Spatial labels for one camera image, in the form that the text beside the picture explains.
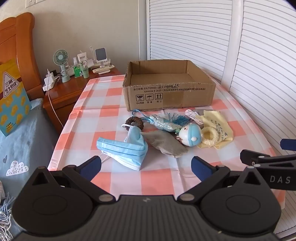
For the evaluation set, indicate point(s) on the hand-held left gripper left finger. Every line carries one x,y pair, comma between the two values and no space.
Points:
91,166

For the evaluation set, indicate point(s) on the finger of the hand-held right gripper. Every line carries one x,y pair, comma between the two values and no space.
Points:
248,156
289,144

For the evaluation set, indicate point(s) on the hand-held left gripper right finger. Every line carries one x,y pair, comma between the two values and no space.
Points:
200,168

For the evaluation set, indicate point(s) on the plush doll with blue hat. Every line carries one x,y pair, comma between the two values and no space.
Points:
190,136

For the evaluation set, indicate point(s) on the cream hair scrunchie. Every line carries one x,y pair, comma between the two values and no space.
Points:
215,139

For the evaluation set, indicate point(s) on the yellow cleaning cloth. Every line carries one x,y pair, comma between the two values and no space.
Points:
223,126

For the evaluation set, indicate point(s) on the grey-brown cloth pouch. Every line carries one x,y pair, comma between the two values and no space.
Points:
166,143

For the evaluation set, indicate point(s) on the grey sock with white tags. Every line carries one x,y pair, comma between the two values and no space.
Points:
198,120

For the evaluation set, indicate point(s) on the blue tasselled sachet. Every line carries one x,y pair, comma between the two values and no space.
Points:
163,124

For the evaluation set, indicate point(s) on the brown hair scrunchie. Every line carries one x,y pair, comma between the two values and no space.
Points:
129,121

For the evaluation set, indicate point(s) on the brown cardboard box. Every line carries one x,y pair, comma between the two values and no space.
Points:
185,97

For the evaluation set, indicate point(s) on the pink checkered tablecloth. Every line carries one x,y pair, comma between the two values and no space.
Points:
97,109

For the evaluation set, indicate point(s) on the blue bedsheet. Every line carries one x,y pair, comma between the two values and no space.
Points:
23,148

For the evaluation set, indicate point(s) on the wooden nightstand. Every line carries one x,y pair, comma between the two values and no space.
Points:
69,92

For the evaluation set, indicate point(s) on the white power strip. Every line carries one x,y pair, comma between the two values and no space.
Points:
49,87

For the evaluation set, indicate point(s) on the green tube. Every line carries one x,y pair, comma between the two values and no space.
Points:
85,72

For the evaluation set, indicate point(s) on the clear bottle with green label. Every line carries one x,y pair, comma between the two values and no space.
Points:
77,71

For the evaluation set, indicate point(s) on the white charger plug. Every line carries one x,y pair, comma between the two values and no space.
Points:
49,77

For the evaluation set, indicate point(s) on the white remote control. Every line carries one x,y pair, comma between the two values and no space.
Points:
103,68

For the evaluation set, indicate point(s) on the grey fringed scarf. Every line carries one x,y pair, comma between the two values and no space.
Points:
5,220

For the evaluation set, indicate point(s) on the yellow and blue snack box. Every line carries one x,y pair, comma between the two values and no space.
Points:
11,104

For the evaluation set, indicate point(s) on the black power adapter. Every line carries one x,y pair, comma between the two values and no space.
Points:
54,71

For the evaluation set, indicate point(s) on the white pouch packet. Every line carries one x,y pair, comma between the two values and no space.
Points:
81,56

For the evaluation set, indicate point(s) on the white phone stand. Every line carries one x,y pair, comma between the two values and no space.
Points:
101,54

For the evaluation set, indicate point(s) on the green desk fan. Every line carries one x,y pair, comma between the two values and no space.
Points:
61,58

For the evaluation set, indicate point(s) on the white slim stick device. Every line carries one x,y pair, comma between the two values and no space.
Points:
91,52

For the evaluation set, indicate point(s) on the white louvered wardrobe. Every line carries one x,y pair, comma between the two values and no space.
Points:
196,30

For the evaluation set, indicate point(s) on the white wall socket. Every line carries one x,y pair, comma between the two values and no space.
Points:
31,1

